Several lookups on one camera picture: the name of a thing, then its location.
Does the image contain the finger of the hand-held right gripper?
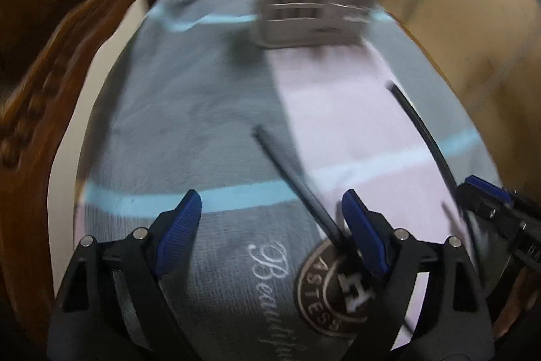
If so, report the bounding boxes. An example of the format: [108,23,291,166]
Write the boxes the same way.
[464,175,515,206]
[455,182,529,237]

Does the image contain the carved wooden chair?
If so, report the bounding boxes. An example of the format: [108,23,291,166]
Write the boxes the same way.
[0,0,162,345]

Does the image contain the person's right hand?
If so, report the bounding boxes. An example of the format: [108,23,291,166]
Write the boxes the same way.
[492,272,535,340]

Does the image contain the grey and pink printed towel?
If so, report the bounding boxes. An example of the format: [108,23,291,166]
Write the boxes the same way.
[76,0,503,361]

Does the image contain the black chopstick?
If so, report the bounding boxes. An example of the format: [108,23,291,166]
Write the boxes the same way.
[386,82,463,193]
[252,125,414,333]

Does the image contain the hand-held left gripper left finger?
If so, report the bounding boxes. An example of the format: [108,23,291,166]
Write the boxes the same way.
[47,189,204,361]

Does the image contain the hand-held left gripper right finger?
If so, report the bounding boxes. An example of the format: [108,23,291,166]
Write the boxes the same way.
[340,189,496,361]

